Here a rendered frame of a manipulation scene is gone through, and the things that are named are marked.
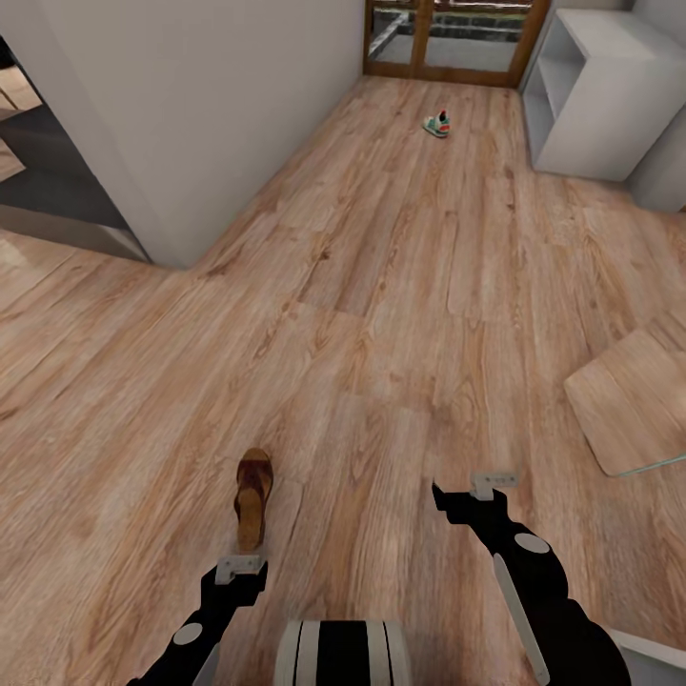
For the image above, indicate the stairs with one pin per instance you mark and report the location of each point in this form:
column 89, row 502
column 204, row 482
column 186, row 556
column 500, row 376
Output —
column 47, row 189

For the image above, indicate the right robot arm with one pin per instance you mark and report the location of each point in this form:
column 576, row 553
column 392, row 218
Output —
column 564, row 646

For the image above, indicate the gym shoe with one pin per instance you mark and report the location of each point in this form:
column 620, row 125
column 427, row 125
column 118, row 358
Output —
column 438, row 125

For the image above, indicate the standing mirror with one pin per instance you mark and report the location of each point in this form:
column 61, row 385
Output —
column 631, row 400

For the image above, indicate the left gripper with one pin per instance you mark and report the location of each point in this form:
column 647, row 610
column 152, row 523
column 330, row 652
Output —
column 241, row 592

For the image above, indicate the robot trunk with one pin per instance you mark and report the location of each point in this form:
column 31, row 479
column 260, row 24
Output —
column 343, row 653

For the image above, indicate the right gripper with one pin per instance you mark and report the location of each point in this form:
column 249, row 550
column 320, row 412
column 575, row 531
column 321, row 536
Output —
column 462, row 508

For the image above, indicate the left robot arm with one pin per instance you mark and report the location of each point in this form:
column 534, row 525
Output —
column 234, row 582

